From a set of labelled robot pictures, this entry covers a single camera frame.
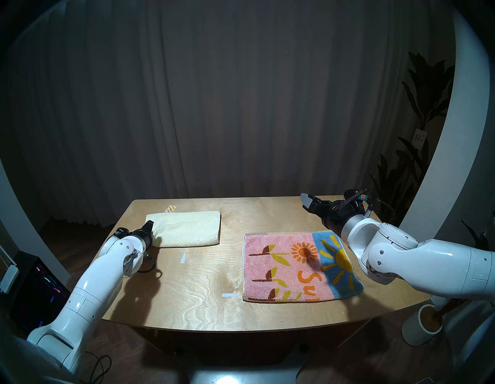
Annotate white round plant pot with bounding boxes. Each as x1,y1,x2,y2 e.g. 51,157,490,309
401,304,443,346

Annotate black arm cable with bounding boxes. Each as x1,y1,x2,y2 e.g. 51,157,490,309
350,189,395,217
135,252,156,274

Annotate tall dark leafy plant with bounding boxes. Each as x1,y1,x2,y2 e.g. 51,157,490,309
367,52,457,227

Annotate black computer case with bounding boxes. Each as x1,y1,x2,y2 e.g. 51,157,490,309
10,252,72,333

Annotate pink blue sun-print towel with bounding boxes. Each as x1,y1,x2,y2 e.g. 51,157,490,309
242,231,365,303

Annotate black floor cables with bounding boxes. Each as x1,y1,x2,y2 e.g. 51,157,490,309
79,352,113,384

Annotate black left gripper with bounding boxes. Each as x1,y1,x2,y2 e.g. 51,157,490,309
114,228,155,250

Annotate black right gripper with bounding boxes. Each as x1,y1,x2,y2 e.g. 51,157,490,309
300,193,368,237

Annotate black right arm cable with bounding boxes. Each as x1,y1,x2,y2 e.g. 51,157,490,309
350,189,395,217

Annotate white router box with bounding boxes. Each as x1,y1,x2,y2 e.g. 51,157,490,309
0,248,20,293

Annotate grey pleated curtain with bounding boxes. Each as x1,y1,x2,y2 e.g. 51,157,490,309
8,0,449,227

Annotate cream terry towel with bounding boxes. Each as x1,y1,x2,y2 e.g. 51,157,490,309
146,205,222,248

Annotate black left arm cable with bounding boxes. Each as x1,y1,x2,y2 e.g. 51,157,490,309
135,252,156,274

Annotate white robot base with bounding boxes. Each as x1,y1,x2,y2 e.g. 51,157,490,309
188,364,306,384

